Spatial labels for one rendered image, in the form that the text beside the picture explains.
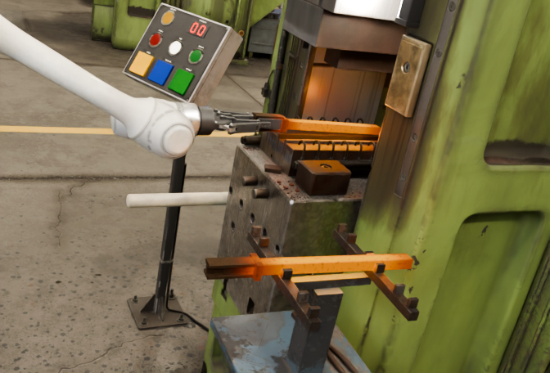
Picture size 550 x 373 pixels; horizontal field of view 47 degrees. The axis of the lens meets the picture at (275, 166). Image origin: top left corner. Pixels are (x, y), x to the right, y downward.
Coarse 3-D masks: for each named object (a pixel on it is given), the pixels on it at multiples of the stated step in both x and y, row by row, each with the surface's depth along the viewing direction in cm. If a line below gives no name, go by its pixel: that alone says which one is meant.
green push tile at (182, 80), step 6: (180, 72) 203; (186, 72) 202; (174, 78) 203; (180, 78) 202; (186, 78) 201; (192, 78) 200; (174, 84) 202; (180, 84) 201; (186, 84) 200; (174, 90) 201; (180, 90) 200; (186, 90) 200
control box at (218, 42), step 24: (168, 24) 213; (192, 24) 207; (216, 24) 203; (144, 48) 215; (168, 48) 210; (192, 48) 204; (216, 48) 200; (192, 72) 201; (216, 72) 202; (168, 96) 209; (192, 96) 198
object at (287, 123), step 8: (288, 120) 170; (296, 120) 173; (304, 120) 175; (312, 120) 176; (288, 128) 172; (296, 128) 173; (304, 128) 174; (312, 128) 175; (320, 128) 176; (328, 128) 177; (336, 128) 178; (344, 128) 179; (352, 128) 180; (360, 128) 182; (368, 128) 183; (376, 128) 184
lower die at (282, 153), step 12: (264, 132) 184; (288, 132) 181; (300, 132) 183; (312, 132) 185; (324, 132) 187; (264, 144) 184; (276, 144) 177; (288, 144) 171; (300, 144) 173; (312, 144) 175; (324, 144) 176; (336, 144) 178; (372, 144) 184; (276, 156) 177; (288, 156) 170; (300, 156) 170; (312, 156) 171; (324, 156) 173; (336, 156) 175; (348, 156) 176; (360, 156) 178; (288, 168) 170
